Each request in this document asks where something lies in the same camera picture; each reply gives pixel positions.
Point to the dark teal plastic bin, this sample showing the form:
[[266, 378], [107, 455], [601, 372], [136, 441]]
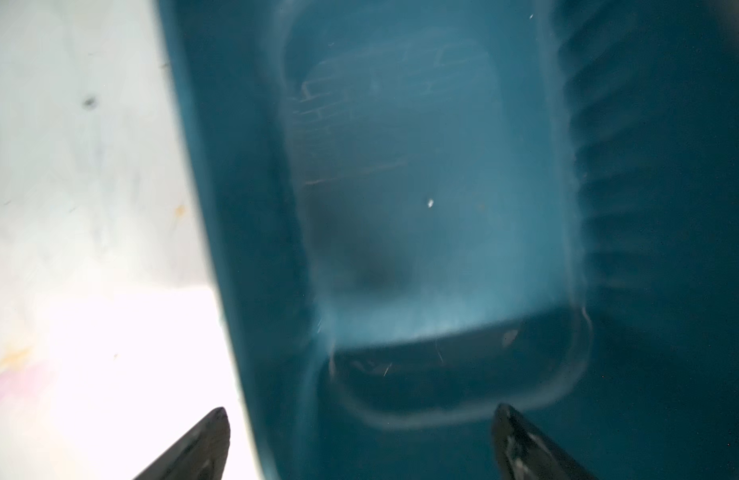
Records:
[[419, 210]]

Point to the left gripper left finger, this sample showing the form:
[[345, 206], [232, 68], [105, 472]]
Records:
[[200, 454]]

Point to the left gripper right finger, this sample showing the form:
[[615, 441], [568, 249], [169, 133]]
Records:
[[523, 452]]

